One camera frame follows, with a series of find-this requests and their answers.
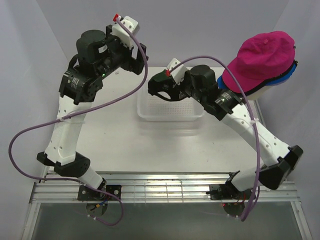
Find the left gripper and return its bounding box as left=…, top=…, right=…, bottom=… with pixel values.
left=96, top=24, right=148, bottom=79

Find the dark green baseball cap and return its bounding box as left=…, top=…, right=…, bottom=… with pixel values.
left=147, top=70, right=187, bottom=102

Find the blue baseball cap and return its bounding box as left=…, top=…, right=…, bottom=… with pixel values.
left=217, top=60, right=298, bottom=89

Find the magenta baseball cap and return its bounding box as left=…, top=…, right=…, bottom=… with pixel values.
left=221, top=31, right=296, bottom=96

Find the black baseball cap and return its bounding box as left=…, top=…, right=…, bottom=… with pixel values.
left=254, top=59, right=298, bottom=93

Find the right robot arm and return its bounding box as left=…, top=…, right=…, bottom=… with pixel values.
left=168, top=60, right=303, bottom=199

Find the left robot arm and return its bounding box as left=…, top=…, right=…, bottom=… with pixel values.
left=36, top=24, right=147, bottom=200

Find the clear plastic bin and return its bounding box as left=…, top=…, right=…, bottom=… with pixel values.
left=137, top=91, right=205, bottom=122

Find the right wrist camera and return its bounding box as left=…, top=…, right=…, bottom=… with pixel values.
left=167, top=58, right=188, bottom=85

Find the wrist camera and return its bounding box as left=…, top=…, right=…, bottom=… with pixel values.
left=167, top=58, right=188, bottom=85
left=111, top=14, right=140, bottom=50

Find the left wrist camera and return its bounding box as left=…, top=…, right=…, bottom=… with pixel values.
left=111, top=14, right=140, bottom=50

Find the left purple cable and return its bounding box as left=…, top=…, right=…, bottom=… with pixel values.
left=8, top=19, right=150, bottom=227

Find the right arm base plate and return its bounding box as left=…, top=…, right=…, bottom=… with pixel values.
left=205, top=184, right=253, bottom=201

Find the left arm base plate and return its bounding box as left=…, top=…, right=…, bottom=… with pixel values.
left=76, top=184, right=122, bottom=201

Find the aluminium rail frame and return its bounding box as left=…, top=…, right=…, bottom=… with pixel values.
left=21, top=67, right=313, bottom=240

